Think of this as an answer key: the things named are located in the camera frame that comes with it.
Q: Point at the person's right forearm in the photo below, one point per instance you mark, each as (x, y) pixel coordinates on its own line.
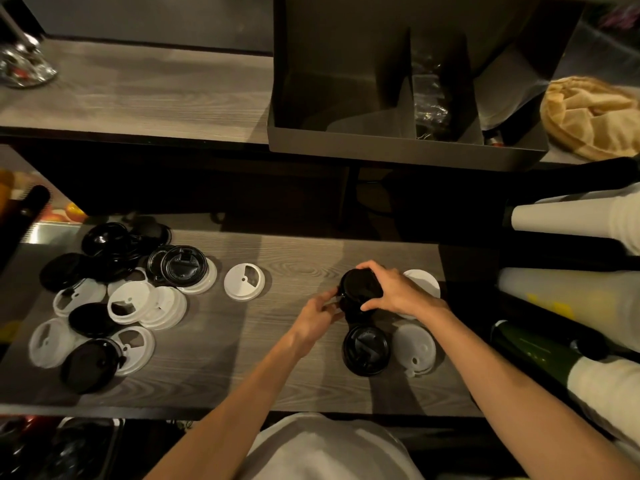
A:
(525, 394)

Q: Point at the chrome flag stand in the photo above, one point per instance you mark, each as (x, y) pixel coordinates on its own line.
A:
(25, 69)

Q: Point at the small red packet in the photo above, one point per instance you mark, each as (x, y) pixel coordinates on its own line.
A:
(495, 139)

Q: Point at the clear plastic lids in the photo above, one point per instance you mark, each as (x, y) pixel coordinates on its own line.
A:
(414, 347)

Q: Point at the white paper cup stack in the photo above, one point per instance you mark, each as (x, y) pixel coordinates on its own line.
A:
(575, 219)

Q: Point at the white shirt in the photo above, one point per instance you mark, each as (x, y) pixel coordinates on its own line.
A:
(330, 449)

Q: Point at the stack of white lids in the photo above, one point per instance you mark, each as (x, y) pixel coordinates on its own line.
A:
(427, 279)

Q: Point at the grey foil pouch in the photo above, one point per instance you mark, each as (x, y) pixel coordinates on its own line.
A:
(510, 89)

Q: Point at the person's left hand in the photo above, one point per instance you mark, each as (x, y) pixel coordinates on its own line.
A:
(312, 327)

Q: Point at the dark metal organizer box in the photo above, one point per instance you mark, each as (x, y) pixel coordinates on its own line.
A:
(375, 149)

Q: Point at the pile of mixed cup lids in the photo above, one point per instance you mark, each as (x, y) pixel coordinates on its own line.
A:
(110, 304)

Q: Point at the tan crumpled paper bundle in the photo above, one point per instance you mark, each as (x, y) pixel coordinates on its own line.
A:
(590, 119)

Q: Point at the green sleeved white cup stack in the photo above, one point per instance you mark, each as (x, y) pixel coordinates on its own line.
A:
(600, 389)

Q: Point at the person's left forearm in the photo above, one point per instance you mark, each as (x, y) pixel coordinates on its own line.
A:
(225, 419)

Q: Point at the clear plastic bag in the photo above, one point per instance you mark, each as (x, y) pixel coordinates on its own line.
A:
(431, 104)

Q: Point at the translucent yellow print cup stack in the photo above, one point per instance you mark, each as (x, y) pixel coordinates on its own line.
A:
(575, 299)

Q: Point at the person's right hand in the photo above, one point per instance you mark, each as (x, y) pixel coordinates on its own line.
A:
(405, 297)

